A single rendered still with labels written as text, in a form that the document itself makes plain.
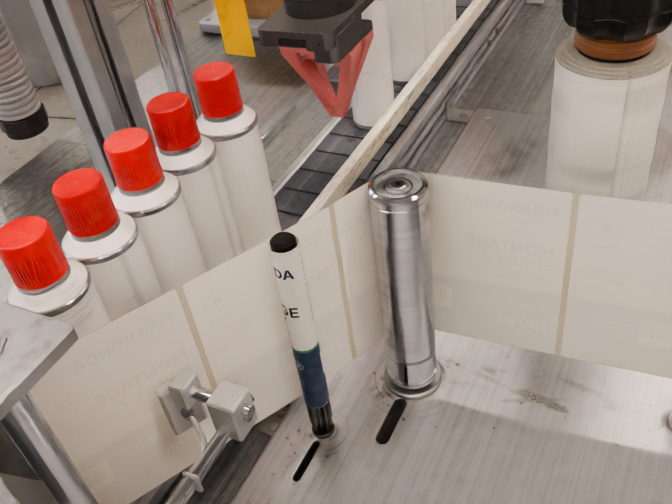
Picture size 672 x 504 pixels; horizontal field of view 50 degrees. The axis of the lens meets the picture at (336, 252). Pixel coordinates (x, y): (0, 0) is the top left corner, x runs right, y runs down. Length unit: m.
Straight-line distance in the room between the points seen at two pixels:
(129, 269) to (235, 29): 0.24
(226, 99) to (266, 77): 0.57
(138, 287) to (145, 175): 0.08
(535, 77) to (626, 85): 0.50
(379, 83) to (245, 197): 0.28
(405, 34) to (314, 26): 0.37
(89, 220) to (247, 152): 0.16
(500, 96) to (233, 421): 0.71
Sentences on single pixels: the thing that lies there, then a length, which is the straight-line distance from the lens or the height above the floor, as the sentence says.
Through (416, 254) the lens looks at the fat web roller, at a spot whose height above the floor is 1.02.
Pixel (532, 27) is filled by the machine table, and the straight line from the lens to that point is 1.22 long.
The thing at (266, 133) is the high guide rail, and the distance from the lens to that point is 0.73.
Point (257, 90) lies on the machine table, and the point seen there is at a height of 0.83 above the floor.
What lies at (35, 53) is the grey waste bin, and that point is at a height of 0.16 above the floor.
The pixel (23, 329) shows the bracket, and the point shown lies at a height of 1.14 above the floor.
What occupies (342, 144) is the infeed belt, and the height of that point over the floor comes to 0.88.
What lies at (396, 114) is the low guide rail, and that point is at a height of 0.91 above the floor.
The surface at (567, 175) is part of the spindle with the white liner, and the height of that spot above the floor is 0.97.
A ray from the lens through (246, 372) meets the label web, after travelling 0.48.
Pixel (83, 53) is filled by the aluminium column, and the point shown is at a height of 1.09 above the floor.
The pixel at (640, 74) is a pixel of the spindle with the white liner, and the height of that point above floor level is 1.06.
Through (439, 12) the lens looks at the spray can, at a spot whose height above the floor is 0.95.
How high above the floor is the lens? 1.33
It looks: 40 degrees down
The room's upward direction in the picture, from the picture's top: 9 degrees counter-clockwise
